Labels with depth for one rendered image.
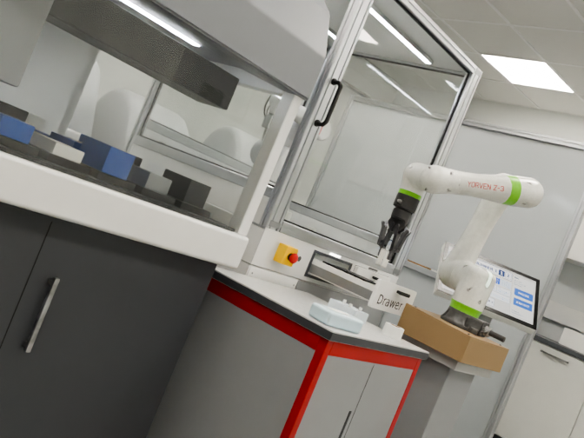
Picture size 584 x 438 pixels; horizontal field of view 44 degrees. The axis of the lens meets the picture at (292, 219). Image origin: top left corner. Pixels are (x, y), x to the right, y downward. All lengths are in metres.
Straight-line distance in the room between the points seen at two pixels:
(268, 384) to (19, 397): 0.70
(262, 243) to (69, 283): 0.91
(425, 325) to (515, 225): 1.80
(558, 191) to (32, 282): 3.27
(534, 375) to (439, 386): 2.88
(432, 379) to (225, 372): 0.91
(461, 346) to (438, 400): 0.25
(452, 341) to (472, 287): 0.25
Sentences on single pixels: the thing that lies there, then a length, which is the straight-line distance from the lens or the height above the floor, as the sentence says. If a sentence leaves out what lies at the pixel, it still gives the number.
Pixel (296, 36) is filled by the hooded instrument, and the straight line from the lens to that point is 2.15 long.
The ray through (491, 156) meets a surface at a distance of 4.74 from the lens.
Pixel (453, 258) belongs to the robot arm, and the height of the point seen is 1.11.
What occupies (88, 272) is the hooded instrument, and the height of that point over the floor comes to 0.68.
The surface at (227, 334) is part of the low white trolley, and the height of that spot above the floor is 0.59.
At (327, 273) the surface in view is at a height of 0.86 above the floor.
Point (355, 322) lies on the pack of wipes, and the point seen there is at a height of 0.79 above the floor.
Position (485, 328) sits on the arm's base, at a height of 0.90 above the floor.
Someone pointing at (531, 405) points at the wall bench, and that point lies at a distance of 5.69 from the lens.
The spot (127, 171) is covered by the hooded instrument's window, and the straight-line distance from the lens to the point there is 1.86.
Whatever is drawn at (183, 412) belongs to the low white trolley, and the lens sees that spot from 2.42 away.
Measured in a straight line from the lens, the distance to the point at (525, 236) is 4.47.
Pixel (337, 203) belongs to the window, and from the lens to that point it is 2.92.
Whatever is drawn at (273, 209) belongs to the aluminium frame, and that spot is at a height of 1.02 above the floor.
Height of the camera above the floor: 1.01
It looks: level
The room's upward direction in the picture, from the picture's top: 22 degrees clockwise
